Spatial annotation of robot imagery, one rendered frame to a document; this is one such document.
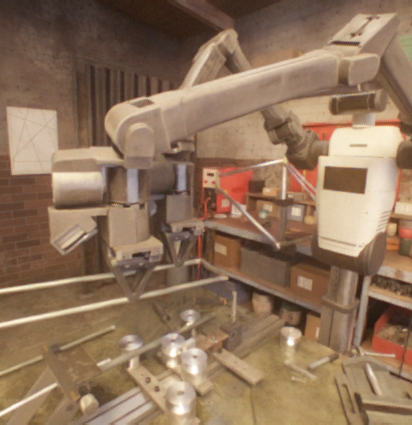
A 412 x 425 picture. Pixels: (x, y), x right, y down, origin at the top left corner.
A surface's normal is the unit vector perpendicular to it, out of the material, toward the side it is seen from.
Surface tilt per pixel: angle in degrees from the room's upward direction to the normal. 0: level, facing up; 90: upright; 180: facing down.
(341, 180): 90
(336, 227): 90
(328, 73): 108
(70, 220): 90
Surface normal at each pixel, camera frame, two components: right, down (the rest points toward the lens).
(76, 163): 0.45, 0.48
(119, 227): 0.51, 0.18
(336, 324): -0.77, 0.11
